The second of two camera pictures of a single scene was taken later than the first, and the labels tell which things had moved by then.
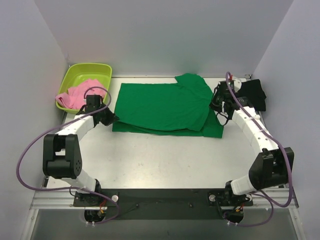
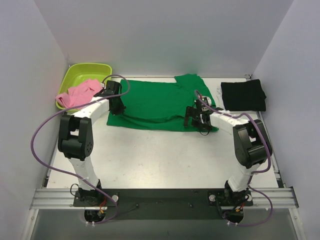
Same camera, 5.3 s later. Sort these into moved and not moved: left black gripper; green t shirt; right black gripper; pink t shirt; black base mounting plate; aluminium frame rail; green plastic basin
Moved: green t shirt; right black gripper; left black gripper
Not moved: pink t shirt; aluminium frame rail; black base mounting plate; green plastic basin
